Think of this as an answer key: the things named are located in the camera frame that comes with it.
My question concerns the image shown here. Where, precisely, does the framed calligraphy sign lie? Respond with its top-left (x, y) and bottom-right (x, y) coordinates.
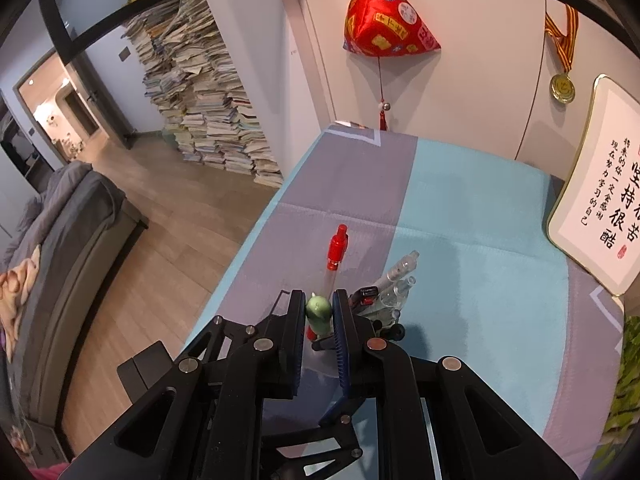
top-left (545, 73), bottom-right (640, 297)

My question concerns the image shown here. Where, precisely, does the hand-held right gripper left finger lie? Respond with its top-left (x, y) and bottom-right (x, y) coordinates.
top-left (60, 289), bottom-right (307, 480)

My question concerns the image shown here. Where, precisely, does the person's pink clothing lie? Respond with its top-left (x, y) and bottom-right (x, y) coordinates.
top-left (29, 461), bottom-right (72, 480)

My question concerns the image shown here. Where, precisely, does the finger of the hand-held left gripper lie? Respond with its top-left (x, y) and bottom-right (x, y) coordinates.
top-left (186, 289), bottom-right (293, 363)
top-left (260, 399), bottom-right (364, 477)

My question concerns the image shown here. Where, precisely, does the green leafy plant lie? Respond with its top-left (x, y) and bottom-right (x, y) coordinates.
top-left (602, 312), bottom-right (640, 442)

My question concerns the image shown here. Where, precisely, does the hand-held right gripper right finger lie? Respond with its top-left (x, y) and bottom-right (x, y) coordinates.
top-left (332, 288), bottom-right (581, 480)

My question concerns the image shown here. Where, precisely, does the grey bed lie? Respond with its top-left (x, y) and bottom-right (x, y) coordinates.
top-left (0, 159), bottom-right (150, 442)

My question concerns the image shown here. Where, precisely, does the tall stack of books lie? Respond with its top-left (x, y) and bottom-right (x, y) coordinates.
top-left (122, 0), bottom-right (286, 190)

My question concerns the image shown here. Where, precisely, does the red pen with black top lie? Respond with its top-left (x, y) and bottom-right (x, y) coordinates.
top-left (349, 285), bottom-right (380, 307)

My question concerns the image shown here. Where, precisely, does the red pyramid hanging ornament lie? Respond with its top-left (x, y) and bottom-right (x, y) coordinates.
top-left (342, 0), bottom-right (442, 132)

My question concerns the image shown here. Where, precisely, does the floral blanket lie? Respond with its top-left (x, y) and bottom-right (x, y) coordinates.
top-left (0, 254), bottom-right (44, 352)

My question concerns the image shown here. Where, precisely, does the clear pen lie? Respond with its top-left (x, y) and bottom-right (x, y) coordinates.
top-left (386, 249), bottom-right (420, 287)

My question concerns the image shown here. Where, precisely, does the white pen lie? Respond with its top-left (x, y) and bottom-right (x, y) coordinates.
top-left (378, 275), bottom-right (417, 312)

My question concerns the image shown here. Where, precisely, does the medal with striped ribbon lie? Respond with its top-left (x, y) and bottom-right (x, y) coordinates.
top-left (543, 2), bottom-right (580, 104)

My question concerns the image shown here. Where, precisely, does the frosted plastic cup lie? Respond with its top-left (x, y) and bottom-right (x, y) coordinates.
top-left (297, 305), bottom-right (407, 413)

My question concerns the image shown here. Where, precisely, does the green highlighter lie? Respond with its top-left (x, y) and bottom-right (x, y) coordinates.
top-left (304, 292), bottom-right (334, 342)

